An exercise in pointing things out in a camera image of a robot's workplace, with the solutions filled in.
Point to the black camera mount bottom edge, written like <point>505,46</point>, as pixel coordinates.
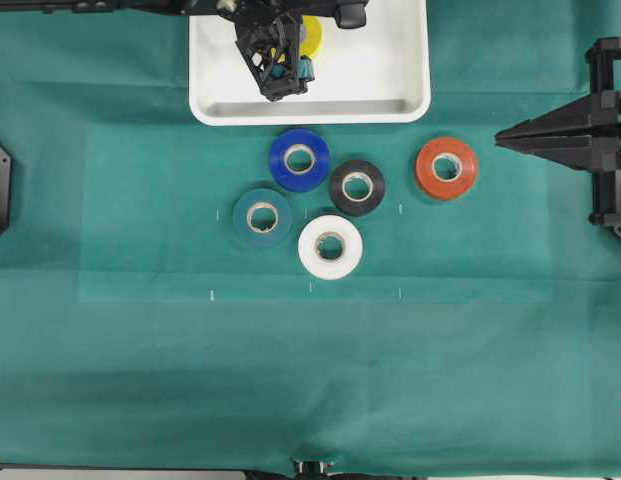
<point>306,469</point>

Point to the green table cloth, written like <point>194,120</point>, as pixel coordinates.
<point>477,336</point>

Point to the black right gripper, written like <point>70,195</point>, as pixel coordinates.
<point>271,52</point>

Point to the blue tape roll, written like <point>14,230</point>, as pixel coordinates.
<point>299,160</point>

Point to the black tape roll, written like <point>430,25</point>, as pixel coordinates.
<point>357,187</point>

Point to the red tape roll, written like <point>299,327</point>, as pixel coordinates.
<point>446,168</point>

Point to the white tape roll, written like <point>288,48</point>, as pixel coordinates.
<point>330,247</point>

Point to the dark green tape roll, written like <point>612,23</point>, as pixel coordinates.
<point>262,218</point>

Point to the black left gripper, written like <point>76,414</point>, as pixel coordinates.
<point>604,61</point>

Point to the white plastic case tray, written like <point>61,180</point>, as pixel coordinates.
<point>376,74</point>

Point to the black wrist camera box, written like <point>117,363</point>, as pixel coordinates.
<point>350,14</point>

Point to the yellow tape roll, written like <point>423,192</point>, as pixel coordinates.
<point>311,37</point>

